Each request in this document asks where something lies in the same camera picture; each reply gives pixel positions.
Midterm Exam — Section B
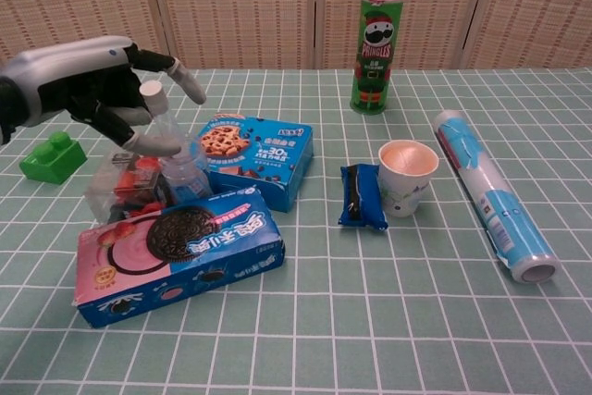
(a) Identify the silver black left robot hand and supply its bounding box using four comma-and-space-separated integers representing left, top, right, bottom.
0, 35, 207, 156

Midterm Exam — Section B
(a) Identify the clear tube with white cap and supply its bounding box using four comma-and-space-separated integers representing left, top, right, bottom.
139, 80, 189, 172

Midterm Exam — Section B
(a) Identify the blue chocolate chip cookie box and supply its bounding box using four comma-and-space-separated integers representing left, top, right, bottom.
197, 112, 315, 215

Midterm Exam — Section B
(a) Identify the pink blue Oreo box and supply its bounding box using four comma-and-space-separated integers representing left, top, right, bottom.
73, 187, 287, 330

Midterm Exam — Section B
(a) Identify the green toy brick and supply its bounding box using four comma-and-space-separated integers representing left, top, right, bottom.
18, 130, 89, 186

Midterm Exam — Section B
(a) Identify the clear bag of snacks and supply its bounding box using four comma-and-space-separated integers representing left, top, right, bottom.
85, 147, 175, 225

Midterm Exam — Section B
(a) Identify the bamboo folding screen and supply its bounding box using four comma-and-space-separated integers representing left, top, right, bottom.
0, 0, 592, 71

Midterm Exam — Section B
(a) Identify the green Pringles can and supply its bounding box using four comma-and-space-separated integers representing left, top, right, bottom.
349, 0, 408, 117

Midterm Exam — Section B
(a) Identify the small blue Oreo packet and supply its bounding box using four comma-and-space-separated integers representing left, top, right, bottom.
338, 162, 389, 232

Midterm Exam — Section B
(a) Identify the white paper cup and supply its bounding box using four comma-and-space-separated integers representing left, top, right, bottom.
377, 140, 439, 218

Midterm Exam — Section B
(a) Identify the green grid tablecloth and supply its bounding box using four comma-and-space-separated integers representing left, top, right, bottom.
0, 67, 592, 395

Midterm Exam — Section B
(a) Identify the blue cling film roll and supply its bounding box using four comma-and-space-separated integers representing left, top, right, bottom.
432, 109, 561, 285

